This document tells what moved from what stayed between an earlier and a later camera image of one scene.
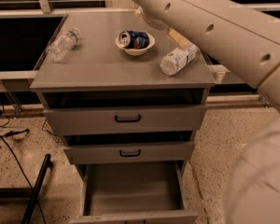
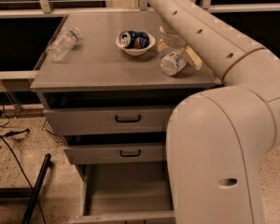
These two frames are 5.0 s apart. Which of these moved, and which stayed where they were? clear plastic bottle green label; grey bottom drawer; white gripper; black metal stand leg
Moved: white gripper
Stayed: black metal stand leg; grey bottom drawer; clear plastic bottle green label
